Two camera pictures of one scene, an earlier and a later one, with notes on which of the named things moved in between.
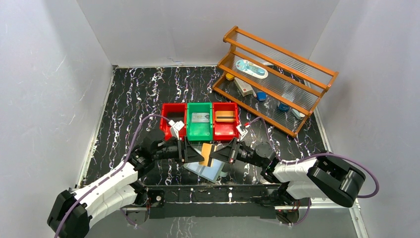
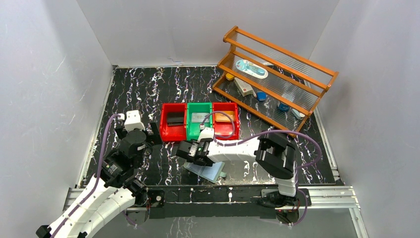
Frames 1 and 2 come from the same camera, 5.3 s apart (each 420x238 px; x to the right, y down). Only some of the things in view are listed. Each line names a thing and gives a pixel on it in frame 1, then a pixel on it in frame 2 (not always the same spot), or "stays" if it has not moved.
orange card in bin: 225,116 stays
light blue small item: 297,114 stays
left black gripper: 183,149 to 152,137
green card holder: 210,173 stays
